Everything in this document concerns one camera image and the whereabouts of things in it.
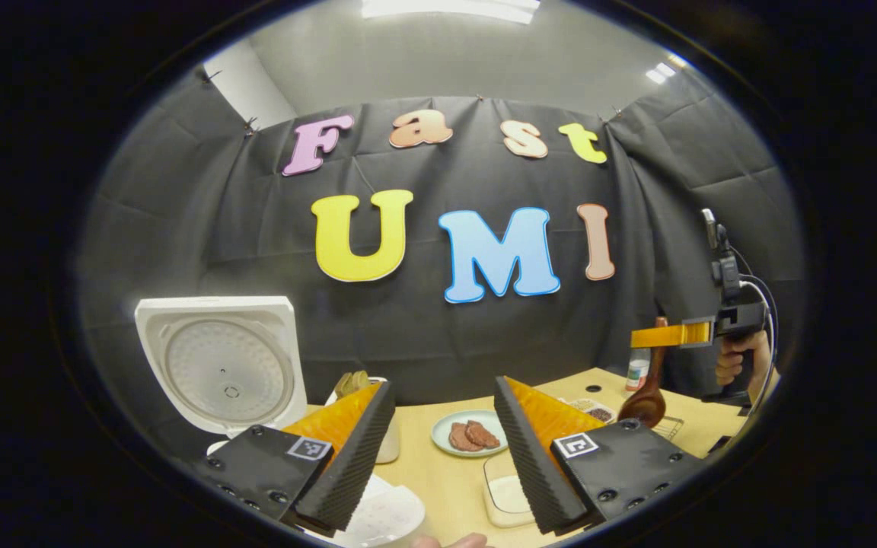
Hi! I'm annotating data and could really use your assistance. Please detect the brown wooden spoon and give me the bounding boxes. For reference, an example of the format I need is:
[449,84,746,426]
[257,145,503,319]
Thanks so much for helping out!
[617,317,669,429]

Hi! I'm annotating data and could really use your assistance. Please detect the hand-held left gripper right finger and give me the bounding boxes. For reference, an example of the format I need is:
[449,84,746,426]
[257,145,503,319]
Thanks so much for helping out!
[493,375,706,535]

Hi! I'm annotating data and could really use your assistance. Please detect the brown meat slice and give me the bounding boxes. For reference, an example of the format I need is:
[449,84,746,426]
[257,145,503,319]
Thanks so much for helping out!
[448,422,485,453]
[466,419,501,449]

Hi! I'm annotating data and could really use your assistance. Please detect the white rice cooker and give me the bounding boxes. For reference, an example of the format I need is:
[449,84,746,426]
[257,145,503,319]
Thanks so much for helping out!
[134,295,428,548]

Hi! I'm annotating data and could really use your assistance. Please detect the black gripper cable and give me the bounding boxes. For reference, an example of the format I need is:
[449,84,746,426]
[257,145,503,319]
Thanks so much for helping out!
[739,251,782,400]

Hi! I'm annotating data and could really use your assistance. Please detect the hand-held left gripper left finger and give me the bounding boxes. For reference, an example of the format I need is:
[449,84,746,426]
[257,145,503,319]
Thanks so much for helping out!
[193,381,397,534]

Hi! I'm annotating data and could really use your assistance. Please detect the pale green plate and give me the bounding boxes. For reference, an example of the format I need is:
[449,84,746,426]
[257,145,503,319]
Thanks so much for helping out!
[431,409,509,458]

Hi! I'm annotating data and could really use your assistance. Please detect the clear box of rice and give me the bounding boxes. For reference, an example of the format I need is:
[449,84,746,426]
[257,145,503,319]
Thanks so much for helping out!
[482,453,538,529]

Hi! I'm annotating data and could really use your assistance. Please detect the white divided bean dish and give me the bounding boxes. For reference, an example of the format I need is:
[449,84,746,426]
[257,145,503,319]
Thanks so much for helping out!
[566,397,616,424]

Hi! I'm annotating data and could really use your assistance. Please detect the white toaster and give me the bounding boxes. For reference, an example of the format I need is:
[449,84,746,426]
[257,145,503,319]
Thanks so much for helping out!
[324,375,401,465]

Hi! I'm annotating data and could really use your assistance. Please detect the clear plastic water bottle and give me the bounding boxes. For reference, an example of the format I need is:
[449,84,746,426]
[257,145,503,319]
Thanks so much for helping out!
[626,346,652,393]

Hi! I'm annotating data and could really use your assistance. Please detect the small ceiling light panel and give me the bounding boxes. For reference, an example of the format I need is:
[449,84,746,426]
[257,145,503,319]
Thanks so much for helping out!
[644,52,689,84]

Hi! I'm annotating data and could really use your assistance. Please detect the large ceiling light panel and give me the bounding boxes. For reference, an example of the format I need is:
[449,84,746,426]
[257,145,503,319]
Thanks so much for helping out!
[361,0,542,25]

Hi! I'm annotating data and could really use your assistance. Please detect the black backdrop cloth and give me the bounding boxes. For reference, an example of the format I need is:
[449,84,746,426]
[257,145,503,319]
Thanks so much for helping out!
[77,65,808,457]

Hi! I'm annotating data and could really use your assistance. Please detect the brown bread slice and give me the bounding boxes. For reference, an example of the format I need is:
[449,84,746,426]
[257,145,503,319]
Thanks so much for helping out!
[334,371,371,400]

